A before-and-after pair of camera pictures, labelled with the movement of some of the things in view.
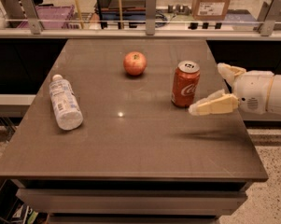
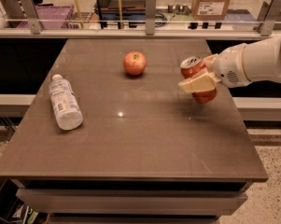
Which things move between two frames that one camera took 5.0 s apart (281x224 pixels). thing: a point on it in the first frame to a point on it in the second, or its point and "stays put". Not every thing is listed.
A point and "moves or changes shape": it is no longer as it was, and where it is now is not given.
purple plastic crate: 51,17 stays put
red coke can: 185,83 moves or changes shape
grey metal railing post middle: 150,13 stays put
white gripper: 252,91 to 230,66
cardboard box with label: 211,2 stays put
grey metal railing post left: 29,7 stays put
